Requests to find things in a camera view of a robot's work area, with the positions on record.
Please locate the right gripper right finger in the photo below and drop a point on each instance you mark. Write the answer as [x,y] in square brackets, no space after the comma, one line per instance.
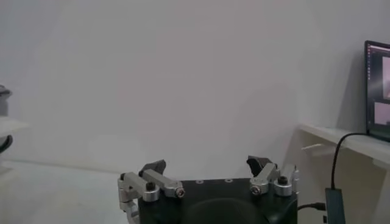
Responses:
[266,175]

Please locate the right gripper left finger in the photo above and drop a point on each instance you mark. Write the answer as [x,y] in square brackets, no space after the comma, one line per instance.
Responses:
[137,185]

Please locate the black adapter box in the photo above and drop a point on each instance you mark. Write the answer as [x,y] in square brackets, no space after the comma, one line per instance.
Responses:
[335,207]

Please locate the white laptop desk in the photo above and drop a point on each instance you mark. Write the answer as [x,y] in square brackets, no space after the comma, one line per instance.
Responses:
[356,146]

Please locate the black laptop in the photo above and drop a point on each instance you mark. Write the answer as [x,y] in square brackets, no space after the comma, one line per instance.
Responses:
[377,91]

